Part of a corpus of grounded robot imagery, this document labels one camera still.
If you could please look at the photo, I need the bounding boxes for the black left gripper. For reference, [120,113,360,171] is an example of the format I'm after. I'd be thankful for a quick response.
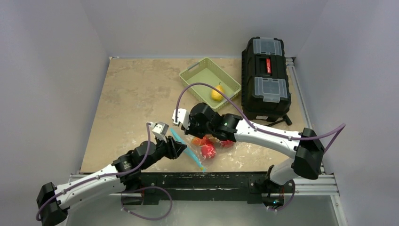
[141,134,186,170]

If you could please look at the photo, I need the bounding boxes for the red orange fake tomato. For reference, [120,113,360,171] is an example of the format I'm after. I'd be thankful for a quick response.
[191,136,214,146]

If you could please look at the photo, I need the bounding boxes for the clear zip bag blue seal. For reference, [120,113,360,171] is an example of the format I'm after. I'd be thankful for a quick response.
[170,129,236,173]

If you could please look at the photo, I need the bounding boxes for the yellow fake lemon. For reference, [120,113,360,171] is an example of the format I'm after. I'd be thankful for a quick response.
[210,83,225,102]

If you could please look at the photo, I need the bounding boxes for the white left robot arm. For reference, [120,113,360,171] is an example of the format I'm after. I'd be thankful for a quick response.
[36,136,187,226]

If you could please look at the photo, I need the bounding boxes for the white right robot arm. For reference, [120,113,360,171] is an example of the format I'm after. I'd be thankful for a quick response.
[179,103,325,192]

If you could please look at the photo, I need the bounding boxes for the red fake apple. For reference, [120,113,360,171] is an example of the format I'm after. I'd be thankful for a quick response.
[220,140,235,148]

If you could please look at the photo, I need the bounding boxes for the green perforated plastic basket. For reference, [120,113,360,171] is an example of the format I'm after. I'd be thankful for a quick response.
[179,57,241,111]

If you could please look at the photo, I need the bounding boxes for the black toolbox clear lids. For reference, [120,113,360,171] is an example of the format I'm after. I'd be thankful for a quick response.
[241,37,292,122]

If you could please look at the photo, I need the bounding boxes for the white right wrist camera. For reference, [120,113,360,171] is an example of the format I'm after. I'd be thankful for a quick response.
[172,108,190,129]

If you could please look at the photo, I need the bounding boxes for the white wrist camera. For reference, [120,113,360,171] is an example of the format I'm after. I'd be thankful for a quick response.
[147,121,169,142]
[172,108,190,129]

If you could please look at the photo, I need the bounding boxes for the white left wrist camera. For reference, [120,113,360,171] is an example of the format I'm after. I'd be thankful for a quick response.
[147,121,169,142]

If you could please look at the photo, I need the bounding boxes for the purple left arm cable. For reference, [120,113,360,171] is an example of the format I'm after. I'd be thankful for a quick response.
[35,122,153,222]

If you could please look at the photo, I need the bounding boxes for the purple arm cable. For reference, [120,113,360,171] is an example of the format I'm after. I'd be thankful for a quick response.
[35,122,153,222]
[175,82,347,153]

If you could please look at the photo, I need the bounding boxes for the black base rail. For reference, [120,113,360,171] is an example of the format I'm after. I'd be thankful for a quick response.
[122,172,295,207]

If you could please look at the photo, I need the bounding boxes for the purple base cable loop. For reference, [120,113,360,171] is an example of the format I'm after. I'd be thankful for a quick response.
[120,186,173,220]

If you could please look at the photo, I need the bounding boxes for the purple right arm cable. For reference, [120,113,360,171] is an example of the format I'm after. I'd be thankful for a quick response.
[175,82,347,153]

